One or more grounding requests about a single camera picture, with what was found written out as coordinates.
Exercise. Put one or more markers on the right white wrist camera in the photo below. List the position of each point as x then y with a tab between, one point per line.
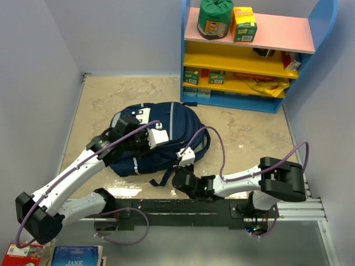
185	157

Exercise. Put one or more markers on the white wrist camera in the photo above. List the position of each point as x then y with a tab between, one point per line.
157	136
185	157

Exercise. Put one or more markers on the left small green box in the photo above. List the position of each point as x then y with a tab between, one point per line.
191	75

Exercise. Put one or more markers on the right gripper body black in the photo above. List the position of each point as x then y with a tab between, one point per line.
188	169

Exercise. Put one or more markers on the blue Jane book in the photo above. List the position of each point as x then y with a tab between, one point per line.
78	255

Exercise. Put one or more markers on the right small green box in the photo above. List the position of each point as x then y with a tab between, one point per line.
217	77

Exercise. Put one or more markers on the red book bottom left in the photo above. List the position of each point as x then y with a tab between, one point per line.
34	254

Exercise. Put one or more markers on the aluminium rail frame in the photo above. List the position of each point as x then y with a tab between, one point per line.
300	236

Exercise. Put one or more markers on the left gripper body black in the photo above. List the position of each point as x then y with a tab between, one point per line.
139	144

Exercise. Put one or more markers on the orange green carton box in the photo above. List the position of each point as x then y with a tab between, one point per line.
243	27

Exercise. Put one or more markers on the colourful blue toy shelf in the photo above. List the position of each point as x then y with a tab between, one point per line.
305	36

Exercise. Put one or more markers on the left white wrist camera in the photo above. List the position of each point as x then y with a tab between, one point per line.
157	136

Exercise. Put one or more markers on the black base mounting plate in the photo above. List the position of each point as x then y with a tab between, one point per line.
230	213

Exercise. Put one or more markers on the yellow snack bag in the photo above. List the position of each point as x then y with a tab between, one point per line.
269	85

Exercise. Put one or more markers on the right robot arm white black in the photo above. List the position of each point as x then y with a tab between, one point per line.
268	183

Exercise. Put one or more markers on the small green box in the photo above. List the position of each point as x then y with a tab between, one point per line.
217	77
191	75

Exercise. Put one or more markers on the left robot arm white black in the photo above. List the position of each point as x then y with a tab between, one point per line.
46	211

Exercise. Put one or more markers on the red white packet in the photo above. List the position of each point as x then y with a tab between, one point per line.
291	60

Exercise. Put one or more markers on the green wrapped tissue roll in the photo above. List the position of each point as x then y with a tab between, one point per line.
214	18

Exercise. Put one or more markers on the navy blue school backpack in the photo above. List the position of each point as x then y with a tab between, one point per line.
180	123

